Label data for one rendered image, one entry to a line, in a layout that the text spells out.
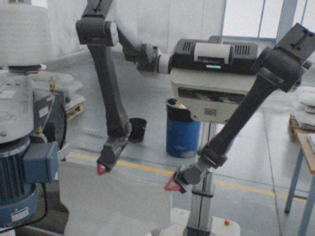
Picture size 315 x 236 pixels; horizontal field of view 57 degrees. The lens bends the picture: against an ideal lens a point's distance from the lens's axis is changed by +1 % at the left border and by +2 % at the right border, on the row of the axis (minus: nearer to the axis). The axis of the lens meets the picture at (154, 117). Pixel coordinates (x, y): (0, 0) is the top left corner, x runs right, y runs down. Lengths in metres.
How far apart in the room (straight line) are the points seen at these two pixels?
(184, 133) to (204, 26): 6.00
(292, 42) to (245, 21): 8.12
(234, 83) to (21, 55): 0.83
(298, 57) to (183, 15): 8.38
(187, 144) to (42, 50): 2.69
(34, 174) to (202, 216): 1.20
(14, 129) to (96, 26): 0.35
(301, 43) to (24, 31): 0.70
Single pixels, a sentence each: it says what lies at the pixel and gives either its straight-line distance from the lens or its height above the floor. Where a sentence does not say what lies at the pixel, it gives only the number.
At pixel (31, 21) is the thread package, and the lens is 0.88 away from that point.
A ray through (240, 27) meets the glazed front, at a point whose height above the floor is 1.16.
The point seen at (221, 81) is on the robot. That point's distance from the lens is 1.29.
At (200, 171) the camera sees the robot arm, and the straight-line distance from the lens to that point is 0.94.
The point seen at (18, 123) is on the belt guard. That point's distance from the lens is 0.82.
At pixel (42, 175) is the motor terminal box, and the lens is 0.88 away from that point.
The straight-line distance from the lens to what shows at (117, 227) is 1.29.
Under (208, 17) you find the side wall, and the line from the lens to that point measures 8.97.
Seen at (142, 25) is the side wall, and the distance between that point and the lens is 9.44.
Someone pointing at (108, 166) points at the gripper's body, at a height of 1.12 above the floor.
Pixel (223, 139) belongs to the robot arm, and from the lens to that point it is 0.93.
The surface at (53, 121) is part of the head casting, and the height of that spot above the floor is 1.22.
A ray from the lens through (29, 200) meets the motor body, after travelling 0.95.
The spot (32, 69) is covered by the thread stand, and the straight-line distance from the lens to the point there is 0.93.
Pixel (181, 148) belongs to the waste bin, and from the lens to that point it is 3.42.
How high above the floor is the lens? 1.70
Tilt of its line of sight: 21 degrees down
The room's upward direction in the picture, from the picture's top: 2 degrees clockwise
